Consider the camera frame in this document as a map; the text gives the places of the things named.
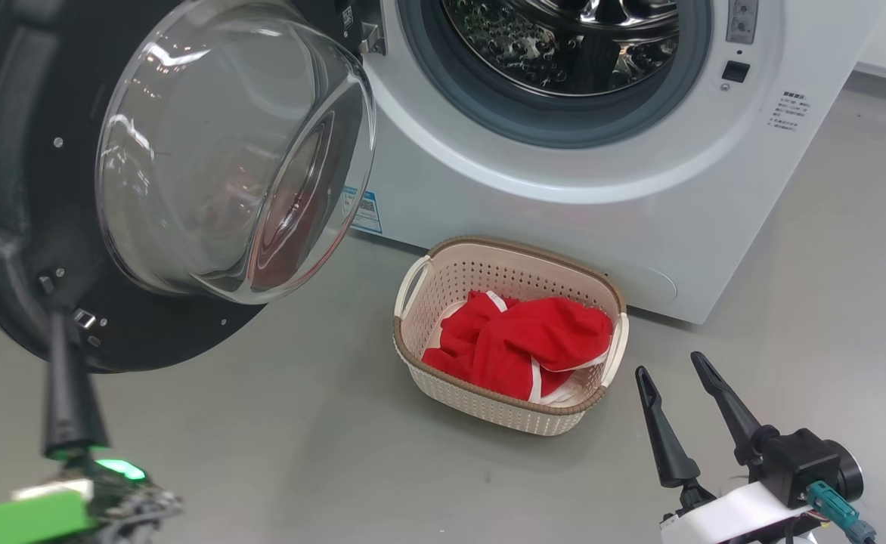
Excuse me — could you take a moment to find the black round glass washer door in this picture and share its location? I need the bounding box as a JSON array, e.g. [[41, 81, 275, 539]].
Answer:
[[0, 0, 378, 376]]

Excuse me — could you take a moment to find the white front-load washing machine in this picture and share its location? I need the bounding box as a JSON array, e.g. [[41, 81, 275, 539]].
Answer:
[[292, 0, 886, 326]]

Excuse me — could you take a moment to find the cream perforated laundry basket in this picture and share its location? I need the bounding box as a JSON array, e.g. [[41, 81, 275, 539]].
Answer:
[[392, 236, 630, 437]]

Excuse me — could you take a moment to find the red garment with white stripes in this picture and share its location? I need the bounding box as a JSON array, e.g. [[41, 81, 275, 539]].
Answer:
[[422, 289, 614, 403]]

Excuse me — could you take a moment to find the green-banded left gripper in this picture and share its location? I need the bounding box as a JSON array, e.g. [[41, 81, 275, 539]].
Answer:
[[0, 306, 184, 544]]

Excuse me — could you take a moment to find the right camera cable, teal plug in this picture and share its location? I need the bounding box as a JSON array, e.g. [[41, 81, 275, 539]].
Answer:
[[806, 481, 878, 544]]

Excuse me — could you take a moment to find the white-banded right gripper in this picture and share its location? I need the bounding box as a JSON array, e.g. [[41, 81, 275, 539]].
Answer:
[[634, 351, 822, 544]]

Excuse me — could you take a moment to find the blue white energy label sticker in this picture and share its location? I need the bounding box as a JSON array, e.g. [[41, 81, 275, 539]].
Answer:
[[341, 185, 383, 235]]

